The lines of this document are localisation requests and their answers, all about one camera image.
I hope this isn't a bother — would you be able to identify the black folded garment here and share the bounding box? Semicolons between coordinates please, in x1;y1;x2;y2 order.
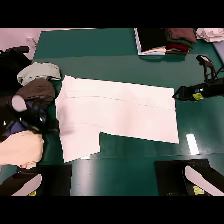
136;27;169;54

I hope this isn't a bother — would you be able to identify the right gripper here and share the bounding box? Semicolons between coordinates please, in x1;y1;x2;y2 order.
171;83;205;102

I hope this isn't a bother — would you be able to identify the blue garment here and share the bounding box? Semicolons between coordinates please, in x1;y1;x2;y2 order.
2;99;34;136

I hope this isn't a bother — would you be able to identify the white shirt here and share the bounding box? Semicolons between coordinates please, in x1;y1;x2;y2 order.
54;75;181;164

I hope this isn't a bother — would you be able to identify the brown garment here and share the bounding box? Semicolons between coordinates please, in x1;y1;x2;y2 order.
14;78;57;105

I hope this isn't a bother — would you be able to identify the red folded garment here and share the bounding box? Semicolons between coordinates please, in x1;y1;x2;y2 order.
165;45;192;55

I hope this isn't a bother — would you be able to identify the beige garment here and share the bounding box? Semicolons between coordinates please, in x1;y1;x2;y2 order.
0;130;45;170

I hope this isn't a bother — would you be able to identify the dark green folded garment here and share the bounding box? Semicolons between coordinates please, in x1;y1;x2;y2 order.
165;39;195;51

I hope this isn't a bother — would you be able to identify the maroon folded garment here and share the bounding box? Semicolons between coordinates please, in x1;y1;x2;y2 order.
166;27;198;44

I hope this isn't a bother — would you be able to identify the grey garment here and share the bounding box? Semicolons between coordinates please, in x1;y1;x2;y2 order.
16;62;63;87

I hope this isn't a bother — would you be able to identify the white folded garment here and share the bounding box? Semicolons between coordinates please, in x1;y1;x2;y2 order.
195;27;224;43

